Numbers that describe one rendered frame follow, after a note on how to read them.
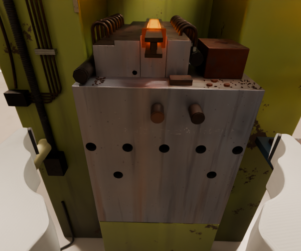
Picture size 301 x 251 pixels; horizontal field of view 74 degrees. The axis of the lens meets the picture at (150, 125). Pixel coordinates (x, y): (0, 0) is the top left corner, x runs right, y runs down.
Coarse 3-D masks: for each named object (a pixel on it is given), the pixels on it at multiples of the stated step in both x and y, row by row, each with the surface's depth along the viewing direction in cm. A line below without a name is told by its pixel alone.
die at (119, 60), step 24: (144, 24) 66; (168, 24) 66; (96, 48) 41; (120, 48) 41; (144, 48) 41; (168, 48) 41; (96, 72) 44; (120, 72) 44; (144, 72) 44; (168, 72) 44
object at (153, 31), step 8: (152, 24) 50; (144, 32) 38; (152, 32) 35; (160, 32) 35; (144, 40) 39; (152, 40) 30; (160, 40) 30; (152, 48) 31; (160, 48) 35; (152, 56) 32; (160, 56) 32
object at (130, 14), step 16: (112, 0) 78; (128, 0) 78; (144, 0) 78; (160, 0) 77; (176, 0) 77; (192, 0) 77; (208, 0) 77; (128, 16) 80; (144, 16) 80; (160, 16) 80; (192, 16) 80; (208, 16) 80
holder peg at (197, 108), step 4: (192, 104) 41; (196, 104) 40; (188, 108) 41; (192, 108) 40; (196, 108) 39; (200, 108) 40; (188, 112) 41; (192, 112) 38; (196, 112) 38; (200, 112) 38; (192, 116) 38; (196, 116) 38; (200, 116) 38; (204, 116) 38; (192, 120) 38; (196, 120) 38; (200, 120) 38; (196, 124) 39
